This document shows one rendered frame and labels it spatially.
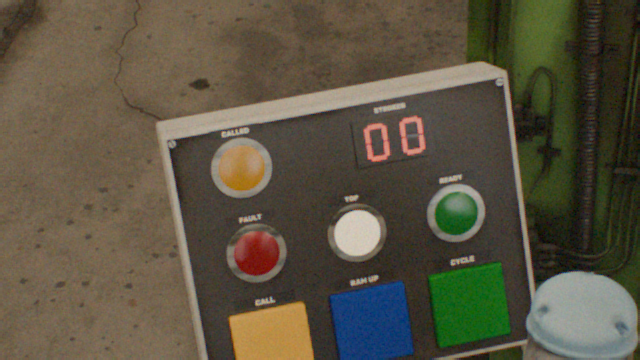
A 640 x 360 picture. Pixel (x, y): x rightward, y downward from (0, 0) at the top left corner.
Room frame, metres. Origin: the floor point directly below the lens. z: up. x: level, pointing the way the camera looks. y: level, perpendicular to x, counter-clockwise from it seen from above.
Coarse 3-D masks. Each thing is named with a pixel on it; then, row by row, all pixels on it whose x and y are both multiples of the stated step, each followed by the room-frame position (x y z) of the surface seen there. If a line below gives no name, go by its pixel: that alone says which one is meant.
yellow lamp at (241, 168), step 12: (228, 156) 0.93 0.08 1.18; (240, 156) 0.93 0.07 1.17; (252, 156) 0.93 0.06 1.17; (228, 168) 0.92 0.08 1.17; (240, 168) 0.92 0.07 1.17; (252, 168) 0.93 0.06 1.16; (264, 168) 0.93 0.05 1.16; (228, 180) 0.92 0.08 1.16; (240, 180) 0.92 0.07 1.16; (252, 180) 0.92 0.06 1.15
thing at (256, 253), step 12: (240, 240) 0.89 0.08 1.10; (252, 240) 0.89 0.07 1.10; (264, 240) 0.89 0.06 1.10; (240, 252) 0.88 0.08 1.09; (252, 252) 0.88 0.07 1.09; (264, 252) 0.88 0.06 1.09; (276, 252) 0.89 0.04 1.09; (240, 264) 0.88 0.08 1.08; (252, 264) 0.88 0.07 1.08; (264, 264) 0.88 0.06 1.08
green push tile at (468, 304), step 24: (480, 264) 0.90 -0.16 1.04; (432, 288) 0.88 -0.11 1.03; (456, 288) 0.88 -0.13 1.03; (480, 288) 0.88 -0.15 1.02; (504, 288) 0.88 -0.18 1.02; (432, 312) 0.87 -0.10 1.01; (456, 312) 0.87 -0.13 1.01; (480, 312) 0.87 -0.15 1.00; (504, 312) 0.87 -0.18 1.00; (456, 336) 0.85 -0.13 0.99; (480, 336) 0.85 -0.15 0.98
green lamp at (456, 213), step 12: (456, 192) 0.93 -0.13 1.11; (444, 204) 0.92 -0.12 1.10; (456, 204) 0.92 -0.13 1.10; (468, 204) 0.93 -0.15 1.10; (444, 216) 0.92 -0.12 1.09; (456, 216) 0.92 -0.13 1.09; (468, 216) 0.92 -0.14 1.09; (444, 228) 0.91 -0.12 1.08; (456, 228) 0.91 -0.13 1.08; (468, 228) 0.91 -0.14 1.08
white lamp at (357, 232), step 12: (348, 216) 0.91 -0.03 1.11; (360, 216) 0.91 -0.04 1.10; (372, 216) 0.91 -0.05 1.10; (336, 228) 0.90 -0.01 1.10; (348, 228) 0.90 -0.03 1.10; (360, 228) 0.90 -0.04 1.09; (372, 228) 0.91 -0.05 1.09; (336, 240) 0.90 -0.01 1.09; (348, 240) 0.90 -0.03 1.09; (360, 240) 0.90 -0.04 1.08; (372, 240) 0.90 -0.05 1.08; (348, 252) 0.89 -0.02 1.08; (360, 252) 0.89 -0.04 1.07
